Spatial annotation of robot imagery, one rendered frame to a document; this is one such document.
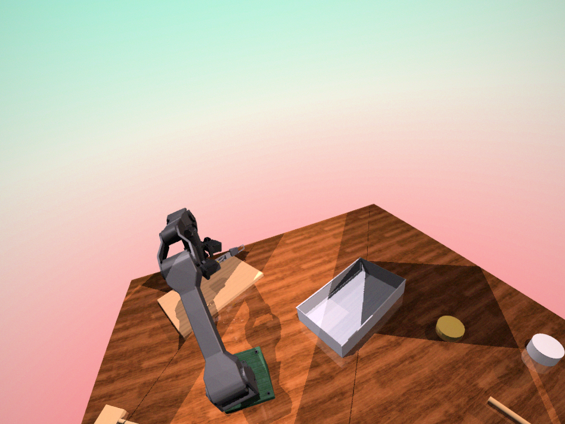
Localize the tan flat round disc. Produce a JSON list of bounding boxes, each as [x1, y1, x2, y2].
[[436, 316, 465, 341]]

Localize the red spatula with wooden handle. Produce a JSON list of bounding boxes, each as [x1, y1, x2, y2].
[[488, 397, 530, 424]]

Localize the grey short cylinder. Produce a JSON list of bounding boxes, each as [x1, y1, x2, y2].
[[527, 333, 565, 367]]

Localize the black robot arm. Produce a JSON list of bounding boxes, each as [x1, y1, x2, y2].
[[157, 207, 259, 412]]

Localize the grey roasting tin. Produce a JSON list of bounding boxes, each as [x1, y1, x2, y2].
[[296, 258, 406, 358]]

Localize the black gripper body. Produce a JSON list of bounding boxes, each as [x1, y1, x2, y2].
[[195, 243, 221, 278]]

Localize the light wooden cutting board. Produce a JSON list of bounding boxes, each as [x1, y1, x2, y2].
[[158, 256, 263, 338]]

